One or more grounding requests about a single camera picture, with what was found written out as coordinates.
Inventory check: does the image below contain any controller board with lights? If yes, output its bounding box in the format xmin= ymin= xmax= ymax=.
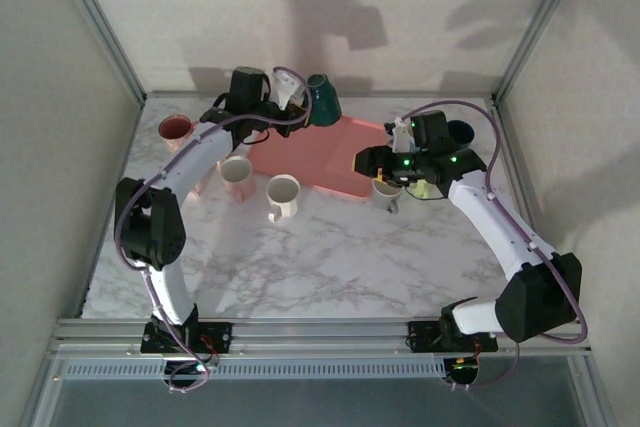
xmin=162 ymin=357 xmax=217 ymax=394
xmin=446 ymin=355 xmax=482 ymax=391

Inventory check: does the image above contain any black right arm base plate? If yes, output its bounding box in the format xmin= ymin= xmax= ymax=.
xmin=407 ymin=320 xmax=500 ymax=352

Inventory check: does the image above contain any pink tray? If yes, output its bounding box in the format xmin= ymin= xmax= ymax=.
xmin=247 ymin=115 xmax=392 ymax=203

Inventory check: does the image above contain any speckled pink mug red interior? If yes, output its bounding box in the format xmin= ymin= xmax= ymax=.
xmin=158 ymin=115 xmax=197 ymax=153

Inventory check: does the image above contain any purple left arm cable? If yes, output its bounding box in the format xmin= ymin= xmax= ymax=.
xmin=114 ymin=65 xmax=314 ymax=394

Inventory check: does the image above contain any aluminium frame post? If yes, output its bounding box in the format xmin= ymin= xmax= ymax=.
xmin=492 ymin=0 xmax=591 ymax=103
xmin=49 ymin=0 xmax=147 ymax=104

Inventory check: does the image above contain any dark green mug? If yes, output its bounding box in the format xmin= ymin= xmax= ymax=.
xmin=303 ymin=74 xmax=344 ymax=128

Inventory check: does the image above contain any grey mug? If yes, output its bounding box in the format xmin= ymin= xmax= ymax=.
xmin=370 ymin=177 xmax=404 ymax=216

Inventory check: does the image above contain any dark blue mug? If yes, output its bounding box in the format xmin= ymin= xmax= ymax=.
xmin=446 ymin=119 xmax=476 ymax=153

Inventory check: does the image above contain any thin black right gripper cable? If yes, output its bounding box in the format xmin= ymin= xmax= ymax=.
xmin=402 ymin=181 xmax=447 ymax=201

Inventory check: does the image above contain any aluminium table rail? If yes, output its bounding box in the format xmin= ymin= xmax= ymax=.
xmin=487 ymin=98 xmax=556 ymax=256
xmin=47 ymin=316 xmax=594 ymax=361
xmin=142 ymin=90 xmax=497 ymax=100

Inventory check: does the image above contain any glossy pink lettered mug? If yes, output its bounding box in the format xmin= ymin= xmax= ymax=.
xmin=219 ymin=155 xmax=257 ymax=204

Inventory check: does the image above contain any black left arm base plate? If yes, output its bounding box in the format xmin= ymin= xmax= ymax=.
xmin=141 ymin=321 xmax=234 ymax=354

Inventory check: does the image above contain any yellow-green mug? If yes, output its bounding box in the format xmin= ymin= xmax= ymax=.
xmin=405 ymin=179 xmax=446 ymax=202

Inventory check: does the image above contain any grey slotted cable duct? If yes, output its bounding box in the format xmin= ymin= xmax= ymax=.
xmin=59 ymin=357 xmax=449 ymax=381

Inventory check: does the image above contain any white mug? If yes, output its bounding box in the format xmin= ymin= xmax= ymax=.
xmin=264 ymin=174 xmax=302 ymax=223

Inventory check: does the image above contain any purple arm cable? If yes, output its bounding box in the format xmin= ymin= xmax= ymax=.
xmin=114 ymin=65 xmax=314 ymax=394
xmin=397 ymin=99 xmax=589 ymax=391

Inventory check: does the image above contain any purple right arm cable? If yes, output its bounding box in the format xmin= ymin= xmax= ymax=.
xmin=397 ymin=99 xmax=589 ymax=391

